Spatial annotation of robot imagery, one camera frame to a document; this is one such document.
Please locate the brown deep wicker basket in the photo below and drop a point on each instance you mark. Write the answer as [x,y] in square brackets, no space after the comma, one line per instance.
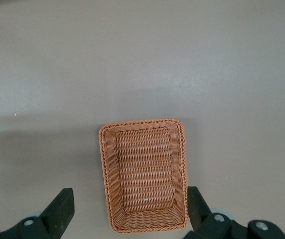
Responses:
[144,174]

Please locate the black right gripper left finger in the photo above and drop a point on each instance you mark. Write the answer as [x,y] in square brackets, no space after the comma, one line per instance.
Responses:
[55,214]

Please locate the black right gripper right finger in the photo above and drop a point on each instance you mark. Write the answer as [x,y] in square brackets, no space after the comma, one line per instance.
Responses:
[202,214]

